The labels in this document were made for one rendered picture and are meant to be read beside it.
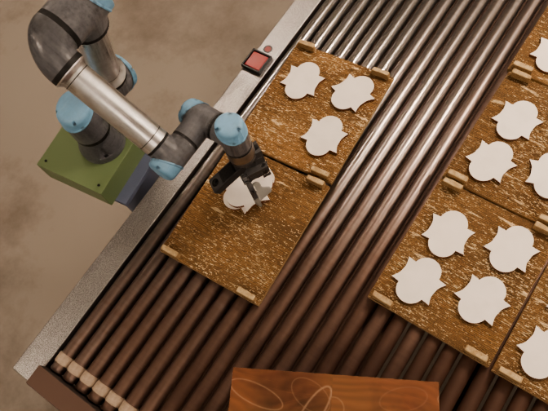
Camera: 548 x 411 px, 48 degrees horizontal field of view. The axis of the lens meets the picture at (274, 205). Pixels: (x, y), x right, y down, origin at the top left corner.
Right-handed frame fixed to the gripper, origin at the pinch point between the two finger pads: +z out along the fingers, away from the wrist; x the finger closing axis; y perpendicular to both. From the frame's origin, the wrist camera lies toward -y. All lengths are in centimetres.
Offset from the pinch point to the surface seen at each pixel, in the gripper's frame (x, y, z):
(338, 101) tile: 14.5, 37.5, 2.9
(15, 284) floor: 65, -116, 98
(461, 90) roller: -1, 72, 6
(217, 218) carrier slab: -1.7, -12.5, 4.0
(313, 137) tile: 7.2, 24.9, 2.8
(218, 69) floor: 123, 19, 98
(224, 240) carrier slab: -8.9, -13.4, 4.0
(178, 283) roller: -13.4, -31.1, 5.8
